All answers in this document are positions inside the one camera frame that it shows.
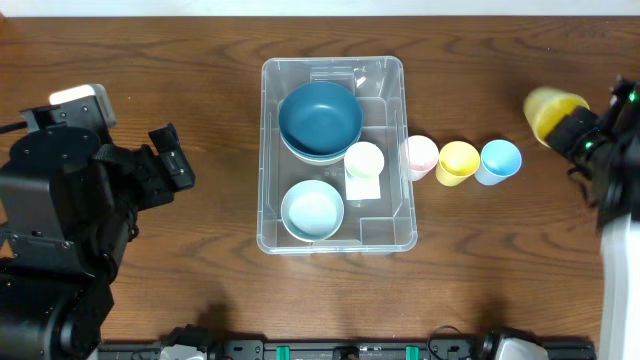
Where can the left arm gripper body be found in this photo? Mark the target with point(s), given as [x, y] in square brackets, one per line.
[163, 163]

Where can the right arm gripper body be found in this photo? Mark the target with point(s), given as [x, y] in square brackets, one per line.
[570, 130]

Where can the yellow cup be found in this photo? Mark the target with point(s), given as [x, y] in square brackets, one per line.
[544, 108]
[458, 160]

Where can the light blue bowl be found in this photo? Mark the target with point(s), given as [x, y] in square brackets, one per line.
[312, 211]

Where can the dark blue bowl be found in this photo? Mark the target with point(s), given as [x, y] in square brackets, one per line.
[320, 106]
[320, 145]

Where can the cream white cup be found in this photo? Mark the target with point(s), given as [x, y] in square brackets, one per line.
[364, 160]

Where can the cream bowl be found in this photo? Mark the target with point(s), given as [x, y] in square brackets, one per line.
[315, 161]

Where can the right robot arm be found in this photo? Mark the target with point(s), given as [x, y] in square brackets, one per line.
[619, 249]

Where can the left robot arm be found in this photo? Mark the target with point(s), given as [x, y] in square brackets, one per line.
[72, 200]

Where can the clear plastic storage container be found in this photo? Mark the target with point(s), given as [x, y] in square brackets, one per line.
[380, 226]

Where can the white label in container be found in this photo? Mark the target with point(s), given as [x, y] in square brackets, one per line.
[357, 188]

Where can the light blue cup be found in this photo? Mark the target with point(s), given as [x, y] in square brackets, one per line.
[500, 159]

